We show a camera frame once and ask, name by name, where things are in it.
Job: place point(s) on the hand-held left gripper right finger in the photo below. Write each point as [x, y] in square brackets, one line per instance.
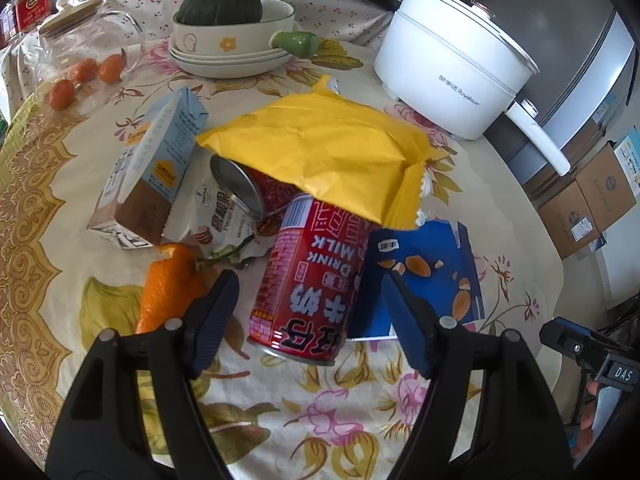
[407, 320]

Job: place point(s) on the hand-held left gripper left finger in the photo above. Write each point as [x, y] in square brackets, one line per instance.
[210, 320]

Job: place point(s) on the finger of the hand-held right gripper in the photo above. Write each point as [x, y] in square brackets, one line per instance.
[575, 342]

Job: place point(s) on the white pecan snack packet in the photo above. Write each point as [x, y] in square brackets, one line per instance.
[220, 220]

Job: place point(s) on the red milk drink can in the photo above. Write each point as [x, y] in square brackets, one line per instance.
[305, 285]

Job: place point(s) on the orange peel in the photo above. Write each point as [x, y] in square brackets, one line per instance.
[167, 290]

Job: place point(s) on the dark blue almond carton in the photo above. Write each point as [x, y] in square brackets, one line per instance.
[430, 250]

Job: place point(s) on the red open-top can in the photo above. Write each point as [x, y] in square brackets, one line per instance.
[250, 185]

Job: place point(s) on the light blue milk carton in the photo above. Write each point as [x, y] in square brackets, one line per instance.
[150, 160]

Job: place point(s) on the yellow snack bag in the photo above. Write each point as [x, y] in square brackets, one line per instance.
[320, 150]

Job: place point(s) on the cream plate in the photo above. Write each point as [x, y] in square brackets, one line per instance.
[235, 72]
[225, 60]

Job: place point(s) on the grey refrigerator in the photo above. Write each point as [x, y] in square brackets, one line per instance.
[565, 85]

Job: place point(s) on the white electric cooking pot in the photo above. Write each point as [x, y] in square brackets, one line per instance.
[445, 65]

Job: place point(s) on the cream bowl with flower print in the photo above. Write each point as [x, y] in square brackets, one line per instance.
[210, 40]

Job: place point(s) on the green ceramic spoon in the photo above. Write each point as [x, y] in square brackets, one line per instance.
[295, 44]

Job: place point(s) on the glass pitcher with wooden lid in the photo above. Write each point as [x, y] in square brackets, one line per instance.
[80, 40]

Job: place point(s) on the dark green kabocha squash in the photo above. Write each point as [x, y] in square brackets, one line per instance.
[220, 7]

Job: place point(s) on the red tea tin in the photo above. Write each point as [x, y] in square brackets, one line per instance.
[32, 7]

